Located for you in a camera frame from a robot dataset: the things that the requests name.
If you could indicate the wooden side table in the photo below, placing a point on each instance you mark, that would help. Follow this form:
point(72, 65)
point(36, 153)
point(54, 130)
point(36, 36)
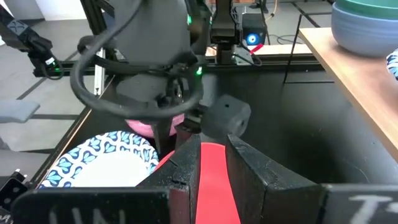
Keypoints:
point(357, 81)

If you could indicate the grey padded seat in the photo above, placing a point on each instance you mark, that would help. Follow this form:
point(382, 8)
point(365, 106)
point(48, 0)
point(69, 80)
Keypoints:
point(17, 110)

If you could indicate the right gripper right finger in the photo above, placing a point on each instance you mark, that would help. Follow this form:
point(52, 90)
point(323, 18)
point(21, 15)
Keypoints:
point(261, 183)

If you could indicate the black box with blue light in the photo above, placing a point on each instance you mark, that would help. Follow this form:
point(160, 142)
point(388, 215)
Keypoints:
point(254, 31)

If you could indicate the black clamp with green light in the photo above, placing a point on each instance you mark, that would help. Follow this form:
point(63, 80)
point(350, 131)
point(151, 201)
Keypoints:
point(34, 46)

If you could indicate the red plastic bowl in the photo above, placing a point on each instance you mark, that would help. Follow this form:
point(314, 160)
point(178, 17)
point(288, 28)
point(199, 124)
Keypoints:
point(214, 186)

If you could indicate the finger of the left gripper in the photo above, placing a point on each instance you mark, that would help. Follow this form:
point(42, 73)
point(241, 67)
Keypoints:
point(163, 137)

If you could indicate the thin black shelf leg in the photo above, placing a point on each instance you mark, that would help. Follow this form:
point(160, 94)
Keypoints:
point(290, 49)

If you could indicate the black metal bracket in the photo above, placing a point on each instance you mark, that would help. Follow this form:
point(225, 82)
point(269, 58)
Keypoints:
point(12, 189)

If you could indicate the blue ribbed bowl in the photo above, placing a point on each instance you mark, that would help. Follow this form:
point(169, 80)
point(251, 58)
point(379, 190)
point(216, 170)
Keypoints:
point(363, 34)

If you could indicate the silver aluminium frame post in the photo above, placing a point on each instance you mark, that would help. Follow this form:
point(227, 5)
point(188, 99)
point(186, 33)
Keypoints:
point(99, 73)

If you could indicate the pink plastic bowl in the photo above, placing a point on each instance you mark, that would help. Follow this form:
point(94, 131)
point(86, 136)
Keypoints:
point(140, 127)

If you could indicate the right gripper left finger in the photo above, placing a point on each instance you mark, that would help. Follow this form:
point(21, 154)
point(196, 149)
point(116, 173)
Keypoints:
point(180, 180)

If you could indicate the small red item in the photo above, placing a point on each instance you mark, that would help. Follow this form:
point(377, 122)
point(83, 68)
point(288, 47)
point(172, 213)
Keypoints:
point(256, 48)

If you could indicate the large blue-patterned paper bowl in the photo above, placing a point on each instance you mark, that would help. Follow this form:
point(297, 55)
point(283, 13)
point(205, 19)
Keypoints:
point(109, 168)

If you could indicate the green bowl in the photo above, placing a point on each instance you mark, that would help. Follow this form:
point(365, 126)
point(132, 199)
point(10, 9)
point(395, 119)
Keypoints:
point(367, 7)

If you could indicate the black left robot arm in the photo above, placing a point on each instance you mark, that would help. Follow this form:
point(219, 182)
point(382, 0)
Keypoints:
point(149, 31)

